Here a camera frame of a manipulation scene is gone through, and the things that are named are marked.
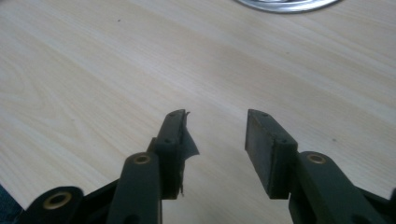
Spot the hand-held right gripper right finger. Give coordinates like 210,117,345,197
244,108,299,200

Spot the dark blue cloth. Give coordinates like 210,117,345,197
0,184,24,224

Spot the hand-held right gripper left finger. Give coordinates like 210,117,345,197
148,108,201,201

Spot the round silver metal plate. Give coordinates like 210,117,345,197
233,0,343,14

